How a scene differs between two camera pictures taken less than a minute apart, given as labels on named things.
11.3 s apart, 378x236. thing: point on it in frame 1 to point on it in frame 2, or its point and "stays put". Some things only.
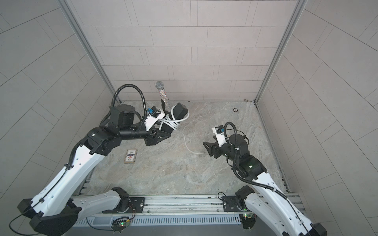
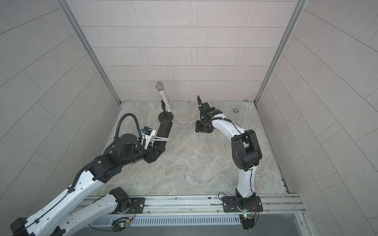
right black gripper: (216, 148) to (199, 126)
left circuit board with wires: (119, 224) stays put
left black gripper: (150, 136) to (150, 158)
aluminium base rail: (190, 206) stays put
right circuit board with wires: (247, 220) stays put
